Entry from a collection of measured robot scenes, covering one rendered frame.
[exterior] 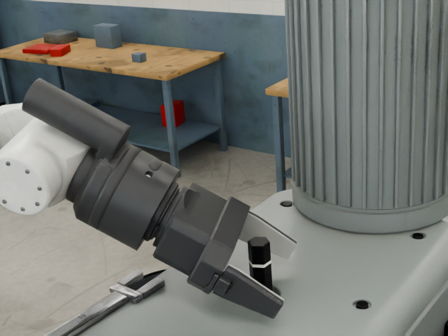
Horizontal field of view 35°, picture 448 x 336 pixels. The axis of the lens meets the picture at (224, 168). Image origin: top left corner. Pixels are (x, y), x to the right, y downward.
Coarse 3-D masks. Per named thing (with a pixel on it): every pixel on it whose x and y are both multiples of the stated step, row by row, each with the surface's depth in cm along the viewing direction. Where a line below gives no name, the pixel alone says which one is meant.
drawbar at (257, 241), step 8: (256, 240) 67; (264, 240) 67; (248, 248) 68; (256, 248) 66; (264, 248) 66; (256, 256) 67; (264, 256) 67; (256, 264) 67; (264, 264) 67; (256, 272) 67; (264, 272) 67; (256, 280) 68; (264, 280) 68; (272, 288) 69
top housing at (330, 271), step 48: (288, 192) 91; (240, 240) 80; (336, 240) 78; (384, 240) 77; (432, 240) 77; (192, 288) 71; (288, 288) 70; (336, 288) 69; (384, 288) 69; (432, 288) 71
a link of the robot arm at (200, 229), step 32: (160, 160) 67; (128, 192) 64; (160, 192) 64; (192, 192) 68; (128, 224) 64; (160, 224) 66; (192, 224) 64; (224, 224) 66; (160, 256) 65; (192, 256) 64; (224, 256) 62
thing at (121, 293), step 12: (132, 276) 73; (120, 288) 71; (144, 288) 71; (156, 288) 71; (108, 300) 69; (120, 300) 69; (132, 300) 69; (84, 312) 67; (96, 312) 67; (108, 312) 68; (72, 324) 66; (84, 324) 66
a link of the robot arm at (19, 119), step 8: (16, 104) 72; (0, 112) 71; (8, 112) 71; (16, 112) 71; (24, 112) 71; (0, 120) 71; (8, 120) 71; (16, 120) 72; (24, 120) 71; (0, 128) 71; (8, 128) 72; (16, 128) 72; (0, 136) 72; (8, 136) 72; (0, 144) 73
